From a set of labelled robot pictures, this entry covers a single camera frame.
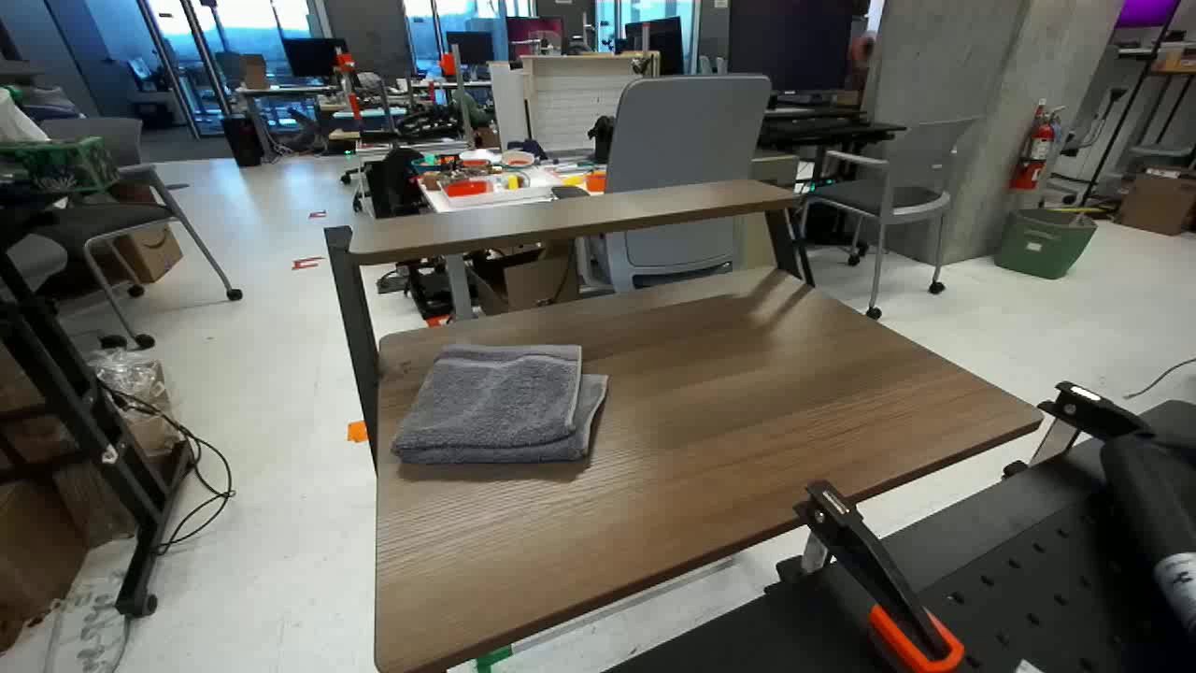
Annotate small cardboard box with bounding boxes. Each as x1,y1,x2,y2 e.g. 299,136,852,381
107,220,188,286

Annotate open cardboard box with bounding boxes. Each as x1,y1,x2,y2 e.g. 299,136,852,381
466,240,588,314

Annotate black cylindrical labelled device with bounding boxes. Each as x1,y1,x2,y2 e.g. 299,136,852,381
1099,427,1196,640

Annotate green plastic bin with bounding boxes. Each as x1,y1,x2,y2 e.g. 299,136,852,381
990,202,1099,283

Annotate black computer monitor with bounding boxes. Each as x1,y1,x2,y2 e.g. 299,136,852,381
275,33,342,81

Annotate black backpack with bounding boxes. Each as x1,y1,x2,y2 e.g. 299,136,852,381
362,143,428,220

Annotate grey armchair on castors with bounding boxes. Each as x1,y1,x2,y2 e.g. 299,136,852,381
795,117,983,321

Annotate black metal shelf leg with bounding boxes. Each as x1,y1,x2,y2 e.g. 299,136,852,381
321,220,385,472
758,202,819,290

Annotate grey office chair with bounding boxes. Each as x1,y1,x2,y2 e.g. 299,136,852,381
584,71,776,295

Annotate clear plastic bag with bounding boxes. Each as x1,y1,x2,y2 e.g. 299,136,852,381
86,346,172,407

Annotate grey towel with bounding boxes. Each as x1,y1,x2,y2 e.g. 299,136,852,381
387,339,611,475

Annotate black metal rack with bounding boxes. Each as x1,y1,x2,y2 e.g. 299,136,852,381
0,237,172,623

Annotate stacked cardboard boxes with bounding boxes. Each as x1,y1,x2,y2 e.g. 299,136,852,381
0,477,88,649

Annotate white board panel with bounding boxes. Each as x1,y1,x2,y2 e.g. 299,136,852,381
484,50,664,160

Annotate white table with colourful items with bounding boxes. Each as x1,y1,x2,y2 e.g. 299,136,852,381
416,144,611,321

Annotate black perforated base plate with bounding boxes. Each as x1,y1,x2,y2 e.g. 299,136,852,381
608,395,1196,673

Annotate brown cardboard box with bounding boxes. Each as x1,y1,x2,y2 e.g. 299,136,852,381
1112,165,1196,240

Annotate red fire extinguisher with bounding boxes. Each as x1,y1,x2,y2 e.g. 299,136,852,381
1005,102,1065,199

